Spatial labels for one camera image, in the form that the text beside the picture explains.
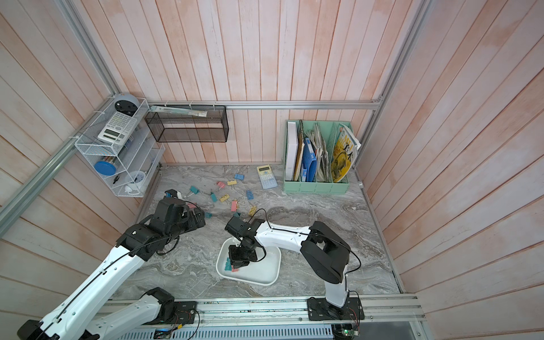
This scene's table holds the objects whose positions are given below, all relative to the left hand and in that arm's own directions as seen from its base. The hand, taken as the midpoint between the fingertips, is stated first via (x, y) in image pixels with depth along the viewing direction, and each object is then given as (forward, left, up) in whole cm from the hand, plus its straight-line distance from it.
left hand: (193, 219), depth 76 cm
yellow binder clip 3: (+16, -20, -19) cm, 32 cm away
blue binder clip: (+37, -11, -19) cm, 43 cm away
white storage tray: (-11, -25, -3) cm, 27 cm away
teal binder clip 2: (+23, 0, -18) cm, 29 cm away
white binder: (+34, -38, +3) cm, 51 cm away
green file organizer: (+50, -58, +3) cm, 76 cm away
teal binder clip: (+29, +12, -20) cm, 37 cm away
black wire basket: (+52, +23, +3) cm, 56 cm away
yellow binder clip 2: (+22, -5, -18) cm, 29 cm away
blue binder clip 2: (+26, -18, -19) cm, 37 cm away
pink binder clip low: (-13, -14, -17) cm, 25 cm away
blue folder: (+29, -46, -2) cm, 54 cm away
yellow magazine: (+38, -64, -2) cm, 75 cm away
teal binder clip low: (+11, -13, -16) cm, 24 cm away
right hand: (-12, -14, -16) cm, 24 cm away
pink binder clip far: (+30, -3, -16) cm, 34 cm away
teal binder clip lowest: (-14, -13, -8) cm, 21 cm away
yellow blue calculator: (+37, -26, -19) cm, 50 cm away
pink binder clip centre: (+17, -11, -17) cm, 27 cm away
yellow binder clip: (+33, -8, -18) cm, 38 cm away
